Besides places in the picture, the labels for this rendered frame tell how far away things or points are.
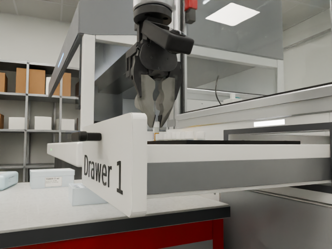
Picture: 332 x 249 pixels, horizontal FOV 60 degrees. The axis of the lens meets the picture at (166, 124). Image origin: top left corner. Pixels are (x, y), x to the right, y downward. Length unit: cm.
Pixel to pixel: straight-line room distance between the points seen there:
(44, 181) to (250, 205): 62
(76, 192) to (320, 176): 48
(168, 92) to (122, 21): 91
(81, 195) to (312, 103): 50
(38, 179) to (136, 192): 69
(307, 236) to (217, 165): 26
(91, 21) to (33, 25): 366
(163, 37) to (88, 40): 89
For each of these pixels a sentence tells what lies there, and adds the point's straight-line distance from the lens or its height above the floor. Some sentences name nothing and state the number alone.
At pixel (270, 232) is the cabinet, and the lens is 64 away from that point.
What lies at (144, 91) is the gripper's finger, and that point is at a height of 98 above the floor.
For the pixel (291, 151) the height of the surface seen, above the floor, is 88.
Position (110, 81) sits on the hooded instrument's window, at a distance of 132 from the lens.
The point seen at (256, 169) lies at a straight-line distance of 41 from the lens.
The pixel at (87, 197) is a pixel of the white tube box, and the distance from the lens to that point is 68.
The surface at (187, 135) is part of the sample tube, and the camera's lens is 40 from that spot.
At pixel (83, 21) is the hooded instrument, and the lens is 135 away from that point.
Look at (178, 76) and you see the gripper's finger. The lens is 53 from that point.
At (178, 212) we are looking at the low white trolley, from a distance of 61.
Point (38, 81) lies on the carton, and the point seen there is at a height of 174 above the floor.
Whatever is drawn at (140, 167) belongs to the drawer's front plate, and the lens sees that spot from 30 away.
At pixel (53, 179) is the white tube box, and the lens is 98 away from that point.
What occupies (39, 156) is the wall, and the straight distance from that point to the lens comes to 465.
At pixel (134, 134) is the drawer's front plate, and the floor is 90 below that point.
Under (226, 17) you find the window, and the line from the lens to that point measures 80.
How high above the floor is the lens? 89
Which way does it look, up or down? 4 degrees up
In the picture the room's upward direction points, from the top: straight up
